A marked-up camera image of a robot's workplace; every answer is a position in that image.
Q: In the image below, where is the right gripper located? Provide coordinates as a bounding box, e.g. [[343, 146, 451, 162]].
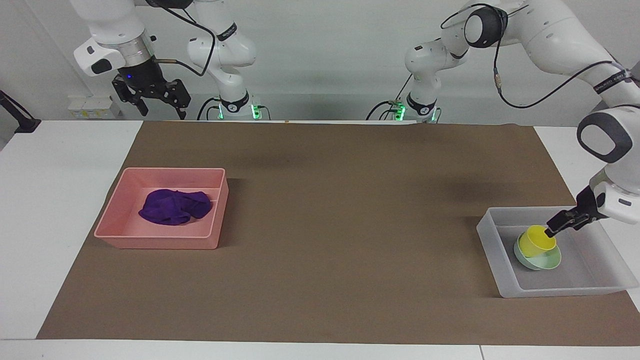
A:
[[111, 60, 192, 121]]

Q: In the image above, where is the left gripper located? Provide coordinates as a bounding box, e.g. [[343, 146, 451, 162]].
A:
[[571, 185, 609, 226]]

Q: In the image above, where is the yellow plastic cup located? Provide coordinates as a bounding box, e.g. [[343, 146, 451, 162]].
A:
[[518, 224, 557, 258]]

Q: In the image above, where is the translucent white plastic bin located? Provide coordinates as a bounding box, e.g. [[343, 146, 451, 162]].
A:
[[476, 206, 640, 299]]

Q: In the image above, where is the light green bowl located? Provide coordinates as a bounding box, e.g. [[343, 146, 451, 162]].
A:
[[513, 240, 563, 271]]

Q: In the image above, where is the purple cloth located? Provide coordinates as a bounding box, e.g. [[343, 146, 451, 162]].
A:
[[138, 188, 213, 226]]

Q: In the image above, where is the pink plastic tray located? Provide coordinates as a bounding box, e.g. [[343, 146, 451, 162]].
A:
[[93, 167, 230, 250]]

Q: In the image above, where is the black stand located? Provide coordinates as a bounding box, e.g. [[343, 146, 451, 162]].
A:
[[0, 90, 42, 134]]

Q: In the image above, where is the black cable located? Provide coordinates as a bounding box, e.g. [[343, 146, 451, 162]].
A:
[[147, 0, 217, 79], [365, 74, 415, 121], [440, 2, 632, 109], [196, 97, 222, 122]]

